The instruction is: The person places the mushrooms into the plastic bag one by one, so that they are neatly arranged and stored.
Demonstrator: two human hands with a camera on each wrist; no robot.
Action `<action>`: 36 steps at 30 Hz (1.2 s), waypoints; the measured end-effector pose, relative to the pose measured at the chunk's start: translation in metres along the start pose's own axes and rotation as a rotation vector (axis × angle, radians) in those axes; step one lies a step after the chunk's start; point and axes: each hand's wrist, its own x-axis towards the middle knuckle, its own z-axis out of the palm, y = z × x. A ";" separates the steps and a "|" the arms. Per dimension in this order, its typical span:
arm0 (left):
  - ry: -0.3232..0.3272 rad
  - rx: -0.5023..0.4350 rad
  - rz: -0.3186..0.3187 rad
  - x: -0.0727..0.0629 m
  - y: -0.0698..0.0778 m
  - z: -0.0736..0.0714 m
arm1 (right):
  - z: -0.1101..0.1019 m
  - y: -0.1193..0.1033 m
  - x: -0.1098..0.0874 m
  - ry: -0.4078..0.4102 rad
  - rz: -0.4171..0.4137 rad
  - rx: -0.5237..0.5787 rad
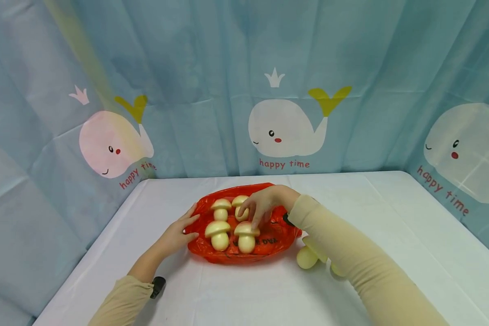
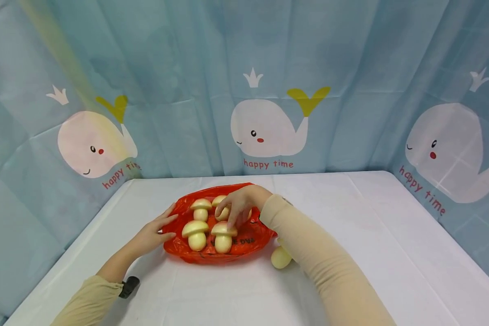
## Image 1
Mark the person's right forearm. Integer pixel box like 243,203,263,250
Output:
287,195,451,326

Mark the person's left forearm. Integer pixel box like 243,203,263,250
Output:
88,244,168,326

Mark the red plastic bag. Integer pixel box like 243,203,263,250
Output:
186,182,303,265

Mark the person's right hand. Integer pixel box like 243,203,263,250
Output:
236,185,301,230

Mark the person's left hand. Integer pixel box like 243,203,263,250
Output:
159,203,201,260

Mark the cream toy mushroom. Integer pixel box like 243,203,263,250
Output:
296,235,329,270
234,221,261,254
231,195,250,222
210,198,232,222
204,221,232,252

